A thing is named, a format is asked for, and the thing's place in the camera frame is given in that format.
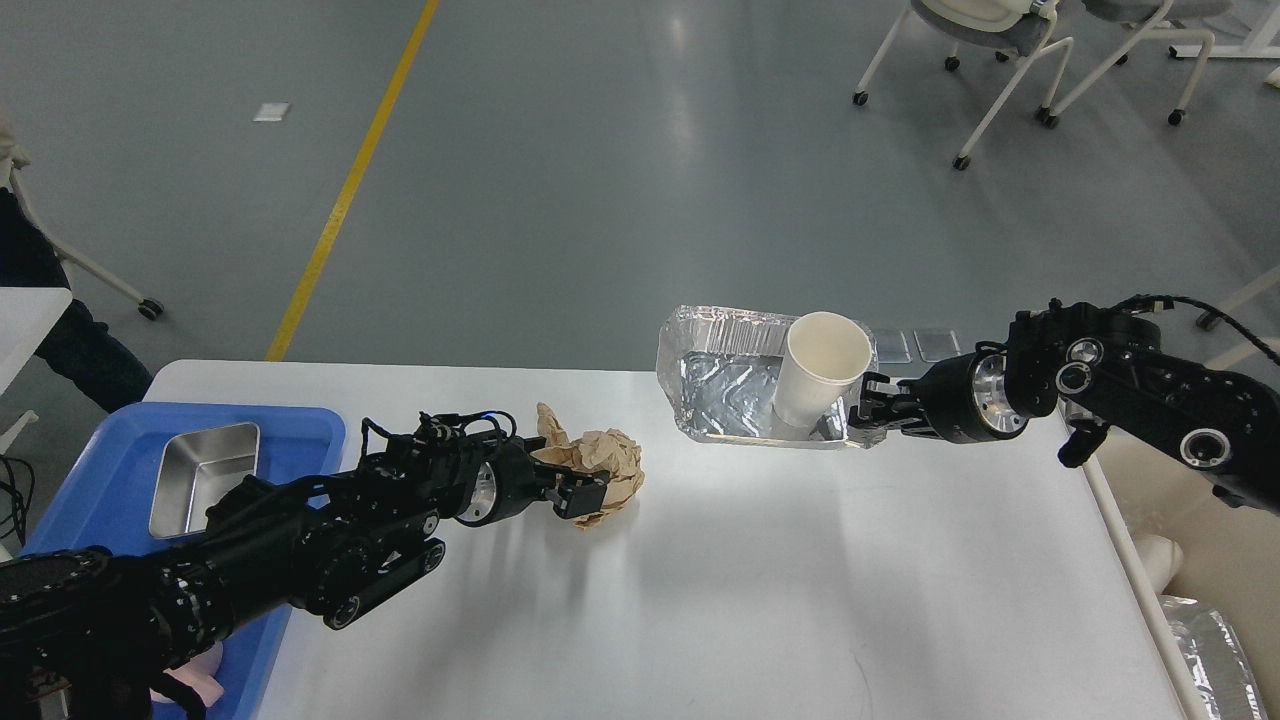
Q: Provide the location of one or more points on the white paper cup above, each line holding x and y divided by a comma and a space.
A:
824, 356

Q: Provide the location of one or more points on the white side table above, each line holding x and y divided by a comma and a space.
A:
27, 316

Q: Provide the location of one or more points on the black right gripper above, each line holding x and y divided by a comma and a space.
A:
963, 400

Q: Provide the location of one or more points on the aluminium foil tray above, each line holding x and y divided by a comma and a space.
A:
719, 367

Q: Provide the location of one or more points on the white chair at left edge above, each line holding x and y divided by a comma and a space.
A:
15, 160

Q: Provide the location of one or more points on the pink plastic mug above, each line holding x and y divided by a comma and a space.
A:
199, 674

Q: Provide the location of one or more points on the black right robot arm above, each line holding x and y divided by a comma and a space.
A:
1108, 363

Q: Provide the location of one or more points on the brown paper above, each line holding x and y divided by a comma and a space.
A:
609, 450

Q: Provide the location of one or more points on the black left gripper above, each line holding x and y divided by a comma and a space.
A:
510, 481

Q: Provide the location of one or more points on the person in dark jeans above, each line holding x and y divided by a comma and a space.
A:
78, 347

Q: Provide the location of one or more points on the white chair right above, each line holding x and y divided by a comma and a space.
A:
1147, 21

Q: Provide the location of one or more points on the blue plastic tray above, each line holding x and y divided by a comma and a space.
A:
108, 494

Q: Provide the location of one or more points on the white plastic bin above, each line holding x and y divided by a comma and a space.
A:
1230, 556

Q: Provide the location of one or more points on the stainless steel rectangular tin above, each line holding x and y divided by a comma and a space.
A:
197, 469

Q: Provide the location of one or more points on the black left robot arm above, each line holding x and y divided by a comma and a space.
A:
112, 629

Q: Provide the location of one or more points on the foil tray inside bin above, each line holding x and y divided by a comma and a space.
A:
1215, 657

